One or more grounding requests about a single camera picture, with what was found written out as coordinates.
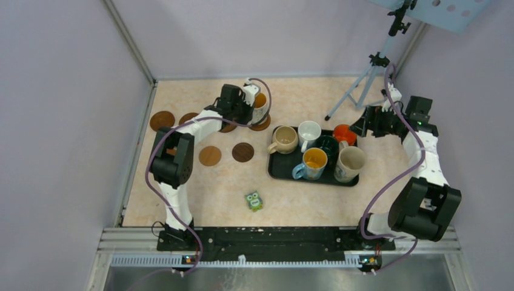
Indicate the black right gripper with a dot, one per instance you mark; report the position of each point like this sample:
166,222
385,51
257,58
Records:
370,121

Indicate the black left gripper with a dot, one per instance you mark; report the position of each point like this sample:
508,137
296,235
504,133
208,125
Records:
249,109

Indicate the white mug yellow inside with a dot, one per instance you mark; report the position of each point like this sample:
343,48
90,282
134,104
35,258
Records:
260,108

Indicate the blue mug yellow inside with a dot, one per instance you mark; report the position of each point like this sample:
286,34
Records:
313,163

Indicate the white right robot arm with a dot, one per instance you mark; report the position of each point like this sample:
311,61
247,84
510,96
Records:
427,203

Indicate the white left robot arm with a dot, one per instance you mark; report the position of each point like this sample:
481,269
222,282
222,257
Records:
171,160

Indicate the dark brown coaster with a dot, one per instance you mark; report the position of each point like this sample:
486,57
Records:
243,152

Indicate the light wooden coaster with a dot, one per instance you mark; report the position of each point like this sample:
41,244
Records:
210,156

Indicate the black mug orange inside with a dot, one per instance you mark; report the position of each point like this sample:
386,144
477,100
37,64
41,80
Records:
342,132

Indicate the tall cream patterned mug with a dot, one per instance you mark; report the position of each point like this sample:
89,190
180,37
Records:
350,161

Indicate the dark green mug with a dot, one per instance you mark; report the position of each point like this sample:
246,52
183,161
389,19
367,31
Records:
330,146

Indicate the beige round mug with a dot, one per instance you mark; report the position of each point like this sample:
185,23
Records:
284,140

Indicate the plain white mug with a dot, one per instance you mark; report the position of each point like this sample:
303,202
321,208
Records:
308,132

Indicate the green owl figure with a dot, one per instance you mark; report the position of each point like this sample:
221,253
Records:
254,201

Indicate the light blue perforated panel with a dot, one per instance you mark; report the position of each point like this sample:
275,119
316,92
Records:
451,15

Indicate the blue camera tripod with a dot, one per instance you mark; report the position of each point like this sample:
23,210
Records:
379,59

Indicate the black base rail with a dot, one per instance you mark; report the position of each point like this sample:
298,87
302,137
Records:
270,244

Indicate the white cable duct strip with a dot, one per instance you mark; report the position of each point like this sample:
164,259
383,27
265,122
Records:
178,261

